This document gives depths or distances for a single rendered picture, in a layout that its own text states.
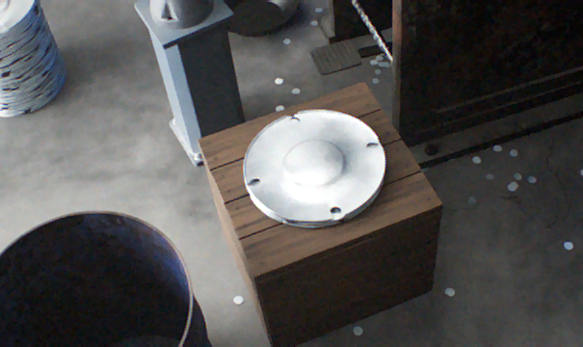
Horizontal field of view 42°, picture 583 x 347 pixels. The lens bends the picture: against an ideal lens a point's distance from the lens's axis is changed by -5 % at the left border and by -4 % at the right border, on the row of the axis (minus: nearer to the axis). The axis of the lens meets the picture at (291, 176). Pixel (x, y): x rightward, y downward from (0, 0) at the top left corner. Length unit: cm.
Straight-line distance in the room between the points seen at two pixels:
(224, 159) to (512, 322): 75
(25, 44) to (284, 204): 105
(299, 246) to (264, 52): 99
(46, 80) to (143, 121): 33
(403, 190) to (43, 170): 109
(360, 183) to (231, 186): 27
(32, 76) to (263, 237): 107
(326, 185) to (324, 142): 11
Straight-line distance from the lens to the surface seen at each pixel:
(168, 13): 185
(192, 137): 211
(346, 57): 214
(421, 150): 209
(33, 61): 236
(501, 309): 188
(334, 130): 169
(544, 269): 196
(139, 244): 155
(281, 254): 154
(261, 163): 165
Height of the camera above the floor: 164
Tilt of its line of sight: 52 degrees down
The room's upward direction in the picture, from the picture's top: 8 degrees counter-clockwise
